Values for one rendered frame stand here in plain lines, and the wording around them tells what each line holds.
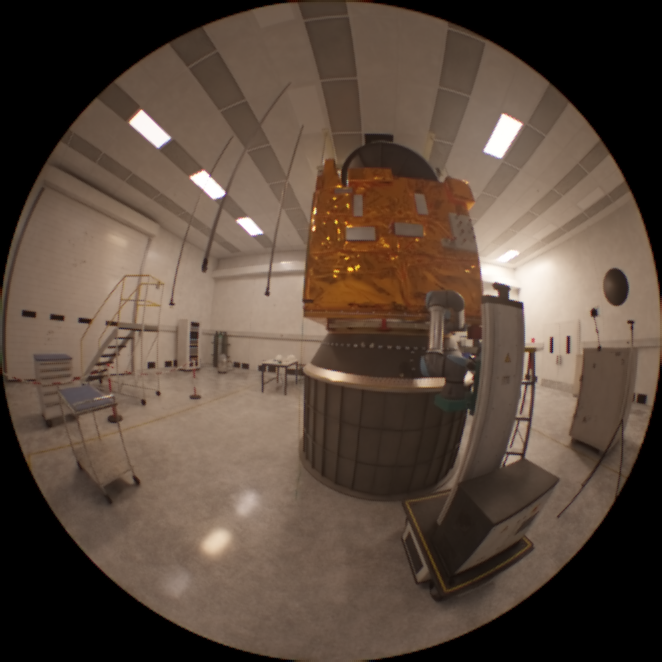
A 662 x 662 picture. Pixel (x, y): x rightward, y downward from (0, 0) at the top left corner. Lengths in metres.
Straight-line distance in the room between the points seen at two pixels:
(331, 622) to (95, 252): 7.87
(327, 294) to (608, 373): 4.12
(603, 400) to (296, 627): 3.98
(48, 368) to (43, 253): 3.87
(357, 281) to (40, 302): 7.25
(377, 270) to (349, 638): 2.81
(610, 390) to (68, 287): 10.69
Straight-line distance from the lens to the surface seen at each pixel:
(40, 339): 6.97
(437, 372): 1.13
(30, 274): 7.06
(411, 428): 1.81
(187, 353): 8.13
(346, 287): 1.93
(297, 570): 1.66
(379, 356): 1.75
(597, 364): 3.91
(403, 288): 1.99
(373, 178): 2.67
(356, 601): 1.58
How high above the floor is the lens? 1.52
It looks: 3 degrees up
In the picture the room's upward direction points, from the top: 3 degrees clockwise
